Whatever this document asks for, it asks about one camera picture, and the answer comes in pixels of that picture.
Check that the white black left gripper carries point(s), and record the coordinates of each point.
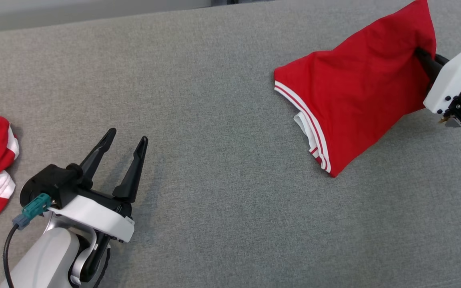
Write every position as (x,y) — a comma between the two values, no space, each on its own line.
(94,219)

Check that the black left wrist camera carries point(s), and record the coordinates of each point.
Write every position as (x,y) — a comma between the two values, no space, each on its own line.
(50,182)

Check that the red white basketball jersey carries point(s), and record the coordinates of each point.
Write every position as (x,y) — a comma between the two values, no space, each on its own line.
(354,80)

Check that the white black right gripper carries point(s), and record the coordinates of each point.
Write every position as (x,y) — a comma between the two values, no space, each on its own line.
(454,80)

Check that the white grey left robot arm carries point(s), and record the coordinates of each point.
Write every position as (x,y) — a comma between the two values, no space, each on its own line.
(42,256)

